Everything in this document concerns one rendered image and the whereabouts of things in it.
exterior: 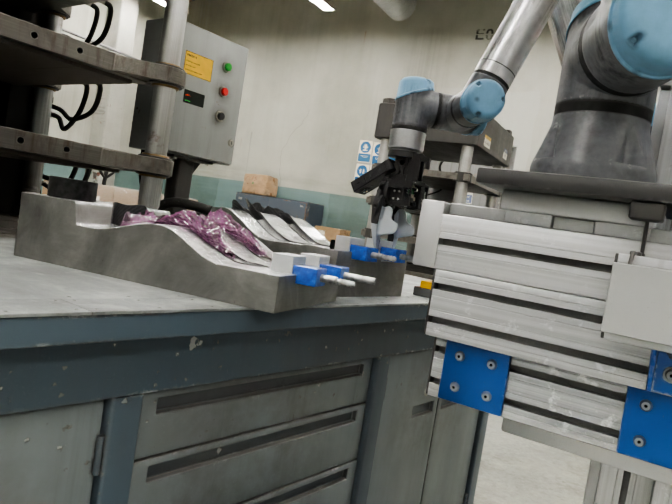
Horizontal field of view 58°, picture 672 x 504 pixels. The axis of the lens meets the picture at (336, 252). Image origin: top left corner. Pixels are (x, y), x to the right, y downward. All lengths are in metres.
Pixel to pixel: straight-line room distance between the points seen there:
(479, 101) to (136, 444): 0.81
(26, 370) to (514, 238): 0.60
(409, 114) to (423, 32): 7.23
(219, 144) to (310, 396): 1.11
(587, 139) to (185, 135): 1.42
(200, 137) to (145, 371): 1.25
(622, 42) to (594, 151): 0.14
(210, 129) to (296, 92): 7.12
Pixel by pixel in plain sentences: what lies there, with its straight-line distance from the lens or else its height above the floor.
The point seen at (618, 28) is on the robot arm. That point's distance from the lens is 0.69.
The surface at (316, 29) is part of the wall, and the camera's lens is 9.26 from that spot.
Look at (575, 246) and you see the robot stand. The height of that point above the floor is 0.96.
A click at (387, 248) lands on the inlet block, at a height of 0.90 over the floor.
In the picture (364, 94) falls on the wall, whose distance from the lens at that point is 8.59.
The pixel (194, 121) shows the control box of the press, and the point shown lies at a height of 1.18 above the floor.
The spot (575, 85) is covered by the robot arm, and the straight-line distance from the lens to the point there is 0.82.
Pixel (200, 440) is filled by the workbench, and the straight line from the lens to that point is 1.01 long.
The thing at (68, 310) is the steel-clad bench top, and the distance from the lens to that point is 0.74.
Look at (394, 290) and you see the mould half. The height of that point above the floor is 0.81.
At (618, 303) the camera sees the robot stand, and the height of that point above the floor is 0.91.
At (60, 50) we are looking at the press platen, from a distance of 1.71.
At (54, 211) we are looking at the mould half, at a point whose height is 0.89.
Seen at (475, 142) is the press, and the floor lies 1.74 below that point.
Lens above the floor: 0.95
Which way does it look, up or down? 3 degrees down
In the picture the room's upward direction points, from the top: 9 degrees clockwise
